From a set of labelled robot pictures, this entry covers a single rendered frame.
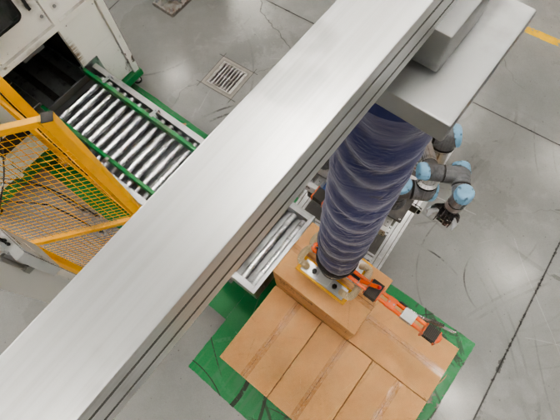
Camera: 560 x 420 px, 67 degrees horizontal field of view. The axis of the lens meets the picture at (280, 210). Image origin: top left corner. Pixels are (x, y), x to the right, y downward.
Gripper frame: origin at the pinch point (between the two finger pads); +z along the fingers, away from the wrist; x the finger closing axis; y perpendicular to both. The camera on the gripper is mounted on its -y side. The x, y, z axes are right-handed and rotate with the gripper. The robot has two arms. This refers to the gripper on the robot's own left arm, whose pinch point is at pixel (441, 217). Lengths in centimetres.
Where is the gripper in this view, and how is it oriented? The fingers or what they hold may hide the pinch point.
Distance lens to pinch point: 217.1
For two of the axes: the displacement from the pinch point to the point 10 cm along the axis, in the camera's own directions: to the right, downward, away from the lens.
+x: 8.2, 5.2, -2.4
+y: -5.7, 7.8, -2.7
